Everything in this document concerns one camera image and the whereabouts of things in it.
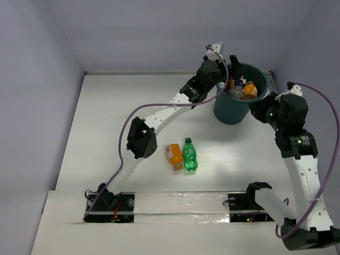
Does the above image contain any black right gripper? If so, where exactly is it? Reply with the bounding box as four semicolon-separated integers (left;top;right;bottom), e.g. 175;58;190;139
249;91;285;132

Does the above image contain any orange juice bottle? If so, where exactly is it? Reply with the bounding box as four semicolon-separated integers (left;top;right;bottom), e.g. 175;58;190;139
242;81;258;100
166;143;183;171

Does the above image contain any clear pepsi bottle black cap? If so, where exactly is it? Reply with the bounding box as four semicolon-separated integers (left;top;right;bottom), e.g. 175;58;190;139
228;85;244;99

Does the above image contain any green sprite bottle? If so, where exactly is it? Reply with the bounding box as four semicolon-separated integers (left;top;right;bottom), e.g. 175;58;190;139
183;138;198;172

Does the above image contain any yellow blue milk tea bottle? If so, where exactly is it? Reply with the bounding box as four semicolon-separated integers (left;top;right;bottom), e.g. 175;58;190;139
229;70;247;88

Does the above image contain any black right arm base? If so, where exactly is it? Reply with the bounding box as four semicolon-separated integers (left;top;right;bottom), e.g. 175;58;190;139
223;182;274;223

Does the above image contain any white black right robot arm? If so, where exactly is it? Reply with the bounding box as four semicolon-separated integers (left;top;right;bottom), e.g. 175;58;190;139
244;92;339;251

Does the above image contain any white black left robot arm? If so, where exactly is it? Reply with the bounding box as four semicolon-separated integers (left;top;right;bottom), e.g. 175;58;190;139
92;54;243;210

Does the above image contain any teal plastic bin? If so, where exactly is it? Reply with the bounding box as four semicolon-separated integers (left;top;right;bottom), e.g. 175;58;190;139
214;63;268;125

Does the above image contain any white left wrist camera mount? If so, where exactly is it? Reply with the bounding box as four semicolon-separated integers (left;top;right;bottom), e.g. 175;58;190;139
203;42;224;62

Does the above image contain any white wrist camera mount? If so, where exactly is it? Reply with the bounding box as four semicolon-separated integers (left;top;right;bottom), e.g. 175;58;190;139
203;42;224;62
275;81;303;102

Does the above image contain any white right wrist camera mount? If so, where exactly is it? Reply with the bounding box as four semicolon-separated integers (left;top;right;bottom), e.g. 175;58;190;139
275;81;303;102

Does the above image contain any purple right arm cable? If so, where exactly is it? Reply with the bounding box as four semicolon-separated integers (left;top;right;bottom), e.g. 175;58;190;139
275;81;340;239

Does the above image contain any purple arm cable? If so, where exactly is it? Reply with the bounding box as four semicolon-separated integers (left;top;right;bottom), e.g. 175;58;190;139
82;45;230;221
275;81;340;239

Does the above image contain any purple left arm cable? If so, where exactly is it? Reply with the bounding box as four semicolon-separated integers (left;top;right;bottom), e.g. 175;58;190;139
82;45;230;221

